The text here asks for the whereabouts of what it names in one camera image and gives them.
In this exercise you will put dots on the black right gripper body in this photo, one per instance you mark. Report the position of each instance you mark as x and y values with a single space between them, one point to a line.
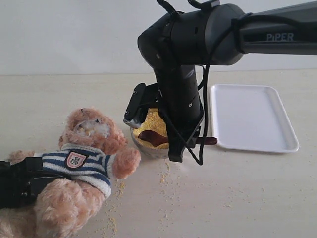
179 92

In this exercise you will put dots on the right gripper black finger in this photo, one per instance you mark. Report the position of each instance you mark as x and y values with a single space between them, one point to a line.
195 139
176 144

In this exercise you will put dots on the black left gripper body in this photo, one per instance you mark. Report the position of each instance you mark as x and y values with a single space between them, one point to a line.
21 183

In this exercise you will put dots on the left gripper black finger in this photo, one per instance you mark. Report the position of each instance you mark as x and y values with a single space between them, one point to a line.
42 175

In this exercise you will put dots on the dark red wooden spoon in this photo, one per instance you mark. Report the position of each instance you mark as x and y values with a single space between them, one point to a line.
157 139

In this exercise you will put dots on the tan teddy bear striped sweater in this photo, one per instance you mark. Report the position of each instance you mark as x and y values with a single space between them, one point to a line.
92 151

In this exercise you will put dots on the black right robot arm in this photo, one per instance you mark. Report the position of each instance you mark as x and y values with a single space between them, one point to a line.
181 47

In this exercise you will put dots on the steel bowl of yellow millet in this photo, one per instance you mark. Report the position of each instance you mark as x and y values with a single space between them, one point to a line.
153 122

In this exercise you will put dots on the white rectangular plastic tray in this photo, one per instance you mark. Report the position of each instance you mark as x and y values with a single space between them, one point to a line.
251 118

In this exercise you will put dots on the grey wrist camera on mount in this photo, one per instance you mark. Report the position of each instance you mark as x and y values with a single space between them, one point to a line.
144 97

